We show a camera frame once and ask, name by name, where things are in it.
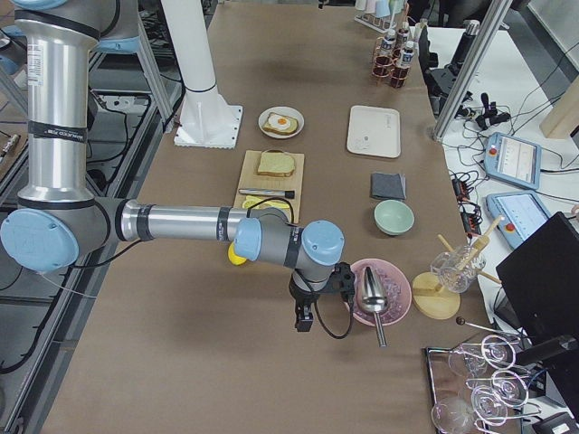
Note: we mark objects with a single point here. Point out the aluminium frame post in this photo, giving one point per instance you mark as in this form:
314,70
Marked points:
490,24

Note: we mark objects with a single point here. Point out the folded grey cloth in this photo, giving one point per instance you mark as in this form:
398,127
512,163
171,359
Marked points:
388,186

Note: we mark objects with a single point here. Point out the steel scoop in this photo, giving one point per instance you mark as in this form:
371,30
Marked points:
371,298

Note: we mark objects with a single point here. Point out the white round plate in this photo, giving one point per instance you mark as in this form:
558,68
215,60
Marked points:
284,111

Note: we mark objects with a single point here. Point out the steel muddler black tip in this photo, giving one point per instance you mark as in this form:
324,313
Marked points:
287,194

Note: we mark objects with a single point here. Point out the cream rabbit tray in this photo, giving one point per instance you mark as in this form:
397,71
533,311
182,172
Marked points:
374,131

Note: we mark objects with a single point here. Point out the mint green bowl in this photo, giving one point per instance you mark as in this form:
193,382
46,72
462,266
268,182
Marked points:
393,217

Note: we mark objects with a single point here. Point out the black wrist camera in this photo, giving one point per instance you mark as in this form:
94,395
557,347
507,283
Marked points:
342,281

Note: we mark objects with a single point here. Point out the plain bread slice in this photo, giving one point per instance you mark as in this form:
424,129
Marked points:
276,164

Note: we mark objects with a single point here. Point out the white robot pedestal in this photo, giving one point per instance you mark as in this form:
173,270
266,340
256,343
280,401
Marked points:
206,119

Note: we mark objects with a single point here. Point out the tea bottle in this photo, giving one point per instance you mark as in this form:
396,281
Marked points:
403,65
384,60
402,35

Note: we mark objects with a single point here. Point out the bamboo cutting board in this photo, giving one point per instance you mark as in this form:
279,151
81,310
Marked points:
249,178

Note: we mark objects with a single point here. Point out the bread slice with fried egg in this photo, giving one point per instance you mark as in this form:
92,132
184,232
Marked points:
279,124

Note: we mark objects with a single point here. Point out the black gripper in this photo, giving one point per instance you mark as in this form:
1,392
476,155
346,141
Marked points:
303,299

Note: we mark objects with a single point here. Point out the wooden cup stand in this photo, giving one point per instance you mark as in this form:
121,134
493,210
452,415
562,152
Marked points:
432,298

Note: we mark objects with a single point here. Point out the black glass tray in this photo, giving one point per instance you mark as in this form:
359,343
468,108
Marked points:
445,383

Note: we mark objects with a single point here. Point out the blue teach pendant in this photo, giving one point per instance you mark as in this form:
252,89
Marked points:
523,213
513,160

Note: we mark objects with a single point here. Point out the glass mug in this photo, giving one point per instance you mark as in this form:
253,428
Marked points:
458,269

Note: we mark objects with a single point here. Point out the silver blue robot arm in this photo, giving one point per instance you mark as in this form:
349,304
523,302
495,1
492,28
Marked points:
58,219

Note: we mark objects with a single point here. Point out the pink bowl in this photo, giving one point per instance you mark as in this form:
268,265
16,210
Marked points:
396,287

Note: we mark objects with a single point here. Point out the black monitor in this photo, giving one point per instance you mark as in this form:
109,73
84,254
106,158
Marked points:
540,278

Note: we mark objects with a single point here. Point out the copper wire bottle rack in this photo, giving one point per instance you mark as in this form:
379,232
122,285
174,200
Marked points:
394,51

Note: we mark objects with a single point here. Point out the yellow plastic knife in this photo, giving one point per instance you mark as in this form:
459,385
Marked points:
255,202

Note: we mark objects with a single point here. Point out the wine glass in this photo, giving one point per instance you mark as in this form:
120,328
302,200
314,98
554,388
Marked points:
481,412
474,359
509,386

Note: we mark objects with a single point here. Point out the white cup rack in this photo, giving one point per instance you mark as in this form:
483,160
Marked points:
381,15

